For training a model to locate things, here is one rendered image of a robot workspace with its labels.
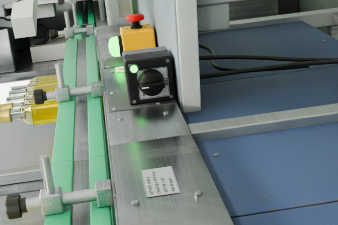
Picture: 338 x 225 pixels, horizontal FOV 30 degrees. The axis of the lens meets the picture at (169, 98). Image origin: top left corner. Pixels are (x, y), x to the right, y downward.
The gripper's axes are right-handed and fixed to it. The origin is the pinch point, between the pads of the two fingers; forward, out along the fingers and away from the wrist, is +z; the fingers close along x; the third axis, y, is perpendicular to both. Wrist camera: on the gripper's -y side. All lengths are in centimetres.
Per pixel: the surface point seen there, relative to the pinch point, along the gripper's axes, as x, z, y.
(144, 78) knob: -24, 29, -87
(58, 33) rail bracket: 1.6, 10.9, -15.2
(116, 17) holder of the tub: 0.9, 27.7, -10.9
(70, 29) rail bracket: 0.6, 14.4, -15.3
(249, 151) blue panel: -22, 41, -108
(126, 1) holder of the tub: -3.1, 31.0, -9.6
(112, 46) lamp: -14, 25, -57
